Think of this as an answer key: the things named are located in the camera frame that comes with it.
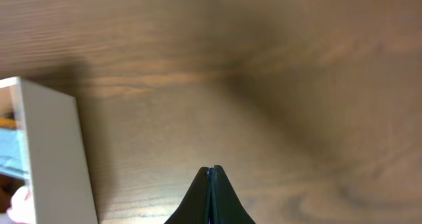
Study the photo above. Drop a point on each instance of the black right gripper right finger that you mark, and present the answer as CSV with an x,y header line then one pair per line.
x,y
225,206

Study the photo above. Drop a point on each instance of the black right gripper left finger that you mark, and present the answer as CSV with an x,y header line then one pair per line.
x,y
195,206

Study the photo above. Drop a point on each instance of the white cardboard box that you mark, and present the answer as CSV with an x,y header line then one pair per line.
x,y
59,177

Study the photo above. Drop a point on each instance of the yellow grey toy dump truck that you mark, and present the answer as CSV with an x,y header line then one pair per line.
x,y
14,160

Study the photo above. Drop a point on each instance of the brown plush capybara with orange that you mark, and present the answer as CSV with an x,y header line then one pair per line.
x,y
8,186

